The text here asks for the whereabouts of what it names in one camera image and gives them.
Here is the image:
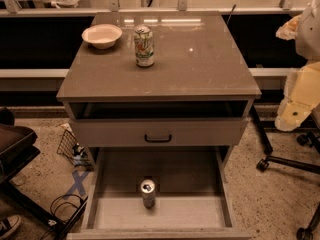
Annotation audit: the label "silver redbull can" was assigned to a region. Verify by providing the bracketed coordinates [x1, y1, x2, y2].
[140, 179, 156, 209]

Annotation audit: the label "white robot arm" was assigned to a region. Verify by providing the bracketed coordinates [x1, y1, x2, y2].
[275, 0, 320, 131]

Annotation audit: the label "grey drawer cabinet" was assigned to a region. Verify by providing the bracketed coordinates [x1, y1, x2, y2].
[55, 10, 263, 240]

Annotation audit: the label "closed top drawer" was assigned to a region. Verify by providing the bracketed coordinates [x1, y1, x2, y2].
[70, 119, 248, 147]

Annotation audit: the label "green white soda can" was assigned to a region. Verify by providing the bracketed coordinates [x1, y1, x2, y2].
[134, 24, 155, 67]

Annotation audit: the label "open middle drawer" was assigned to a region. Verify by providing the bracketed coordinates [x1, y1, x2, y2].
[67, 147, 250, 240]

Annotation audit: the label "white paper bowl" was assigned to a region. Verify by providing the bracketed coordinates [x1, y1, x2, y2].
[82, 24, 122, 49]

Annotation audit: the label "black office chair base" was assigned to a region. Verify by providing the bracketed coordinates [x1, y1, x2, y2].
[249, 105, 320, 240]

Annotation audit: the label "black chair at left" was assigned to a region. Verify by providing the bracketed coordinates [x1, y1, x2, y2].
[0, 107, 87, 240]

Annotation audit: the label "sneaker shoe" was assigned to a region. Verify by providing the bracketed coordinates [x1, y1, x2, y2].
[0, 215, 22, 240]

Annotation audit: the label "black drawer handle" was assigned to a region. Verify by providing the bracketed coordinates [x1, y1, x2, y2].
[144, 134, 172, 143]

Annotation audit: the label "black wire basket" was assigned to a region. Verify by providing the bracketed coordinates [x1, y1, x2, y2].
[57, 130, 91, 168]

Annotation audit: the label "black cable on floor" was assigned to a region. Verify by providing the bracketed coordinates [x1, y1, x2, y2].
[39, 193, 88, 240]

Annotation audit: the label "metal railing frame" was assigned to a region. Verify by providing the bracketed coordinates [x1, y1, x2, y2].
[0, 0, 320, 18]

